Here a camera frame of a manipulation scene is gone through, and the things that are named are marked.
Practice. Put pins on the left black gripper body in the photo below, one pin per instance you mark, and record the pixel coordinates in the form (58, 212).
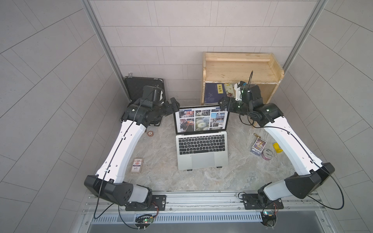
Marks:
(167, 106)

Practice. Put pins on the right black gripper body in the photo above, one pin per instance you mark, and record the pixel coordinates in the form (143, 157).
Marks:
(238, 108)

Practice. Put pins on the silver laptop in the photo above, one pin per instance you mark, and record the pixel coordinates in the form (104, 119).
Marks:
(201, 137)

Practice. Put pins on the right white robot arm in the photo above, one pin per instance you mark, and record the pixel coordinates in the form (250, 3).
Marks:
(310, 171)

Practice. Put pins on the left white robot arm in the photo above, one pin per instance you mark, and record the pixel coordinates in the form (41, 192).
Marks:
(108, 183)

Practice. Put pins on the blue book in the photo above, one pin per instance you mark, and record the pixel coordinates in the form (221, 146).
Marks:
(214, 92)

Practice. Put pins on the colourful picture book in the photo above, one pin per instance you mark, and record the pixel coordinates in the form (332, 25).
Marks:
(229, 90)

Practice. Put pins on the purple card box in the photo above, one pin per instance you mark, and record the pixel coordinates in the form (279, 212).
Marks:
(258, 147)

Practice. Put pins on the wooden shelf unit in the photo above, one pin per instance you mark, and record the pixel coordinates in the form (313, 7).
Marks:
(262, 69)

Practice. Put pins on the red white card pack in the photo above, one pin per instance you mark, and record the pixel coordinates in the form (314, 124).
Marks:
(137, 165)

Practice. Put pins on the yellow arch block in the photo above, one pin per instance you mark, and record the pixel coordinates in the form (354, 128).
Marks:
(277, 148)

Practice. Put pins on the clear tape roll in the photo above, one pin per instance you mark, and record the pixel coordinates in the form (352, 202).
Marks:
(267, 154)

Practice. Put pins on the left circuit board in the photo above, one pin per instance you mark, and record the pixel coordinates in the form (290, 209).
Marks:
(144, 221)

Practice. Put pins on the circuit board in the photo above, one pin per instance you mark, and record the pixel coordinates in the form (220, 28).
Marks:
(269, 218)
(144, 221)

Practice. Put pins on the right circuit board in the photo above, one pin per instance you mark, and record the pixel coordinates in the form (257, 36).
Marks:
(269, 218)

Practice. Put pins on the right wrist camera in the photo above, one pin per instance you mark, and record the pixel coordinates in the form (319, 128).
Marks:
(247, 92)

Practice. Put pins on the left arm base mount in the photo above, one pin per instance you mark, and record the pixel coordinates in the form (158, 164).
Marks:
(157, 202)

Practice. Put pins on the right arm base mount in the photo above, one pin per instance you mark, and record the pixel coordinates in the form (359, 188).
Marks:
(254, 202)

